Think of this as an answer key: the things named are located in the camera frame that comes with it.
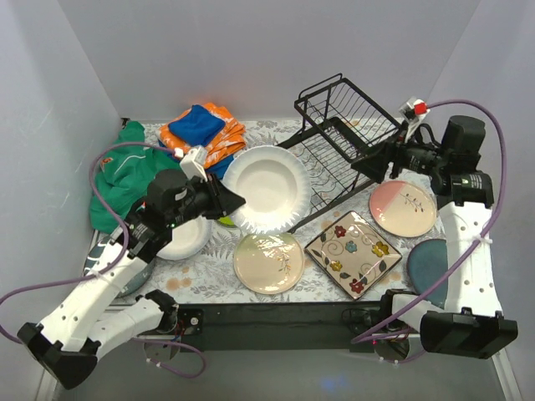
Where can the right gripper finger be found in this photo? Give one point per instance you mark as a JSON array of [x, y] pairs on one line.
[[374, 167], [380, 154]]

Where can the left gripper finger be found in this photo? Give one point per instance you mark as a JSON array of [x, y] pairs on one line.
[[224, 195], [230, 205]]

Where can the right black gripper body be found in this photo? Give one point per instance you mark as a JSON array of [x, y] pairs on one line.
[[393, 157]]

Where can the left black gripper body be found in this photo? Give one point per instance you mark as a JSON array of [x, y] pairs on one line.
[[213, 196]]

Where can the lime green small plate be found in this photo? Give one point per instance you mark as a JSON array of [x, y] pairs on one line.
[[226, 221]]

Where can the white scalloped plate front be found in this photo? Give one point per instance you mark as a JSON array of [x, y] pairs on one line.
[[276, 187]]

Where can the white scalloped plate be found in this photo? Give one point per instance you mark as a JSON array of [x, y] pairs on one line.
[[276, 187], [187, 240]]

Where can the cream and green round plate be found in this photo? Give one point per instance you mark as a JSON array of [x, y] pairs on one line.
[[269, 264]]

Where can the square floral plate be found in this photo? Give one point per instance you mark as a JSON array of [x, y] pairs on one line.
[[353, 254]]

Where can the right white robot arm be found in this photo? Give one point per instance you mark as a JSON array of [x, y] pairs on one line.
[[460, 313]]

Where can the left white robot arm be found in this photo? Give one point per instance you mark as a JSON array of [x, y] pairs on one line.
[[71, 340]]

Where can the white scalloped plate back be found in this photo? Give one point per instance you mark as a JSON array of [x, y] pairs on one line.
[[187, 240]]

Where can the pink and cream round plate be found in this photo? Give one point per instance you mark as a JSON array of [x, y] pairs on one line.
[[402, 209]]

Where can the blue cloth bottom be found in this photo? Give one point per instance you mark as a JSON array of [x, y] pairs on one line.
[[167, 150]]

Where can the blue folded towel top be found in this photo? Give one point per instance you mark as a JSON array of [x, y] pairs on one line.
[[198, 127]]

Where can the floral patterned table mat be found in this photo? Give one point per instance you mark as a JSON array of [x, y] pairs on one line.
[[209, 277]]

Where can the green jacket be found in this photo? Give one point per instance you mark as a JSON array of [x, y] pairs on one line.
[[124, 175]]

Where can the right blue glazed plate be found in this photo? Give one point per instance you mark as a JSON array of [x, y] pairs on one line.
[[427, 263]]

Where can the blue glazed plate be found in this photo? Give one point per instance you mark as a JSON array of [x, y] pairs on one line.
[[140, 280], [427, 263]]

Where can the left blue glazed plate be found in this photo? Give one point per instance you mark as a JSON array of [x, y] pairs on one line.
[[140, 280]]

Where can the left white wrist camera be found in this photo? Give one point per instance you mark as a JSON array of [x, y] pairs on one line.
[[192, 162]]

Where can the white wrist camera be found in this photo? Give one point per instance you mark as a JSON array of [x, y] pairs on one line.
[[414, 110], [192, 162]]

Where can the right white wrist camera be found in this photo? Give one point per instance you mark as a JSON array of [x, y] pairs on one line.
[[414, 110]]

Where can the black wire dish rack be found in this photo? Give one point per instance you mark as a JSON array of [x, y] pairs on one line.
[[339, 122]]

